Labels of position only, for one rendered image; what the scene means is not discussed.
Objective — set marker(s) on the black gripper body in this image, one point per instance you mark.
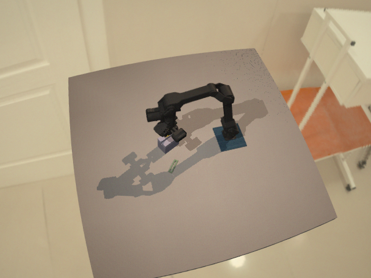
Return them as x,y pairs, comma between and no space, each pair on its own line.
177,135

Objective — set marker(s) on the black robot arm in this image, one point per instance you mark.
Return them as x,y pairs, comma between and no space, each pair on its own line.
170,103

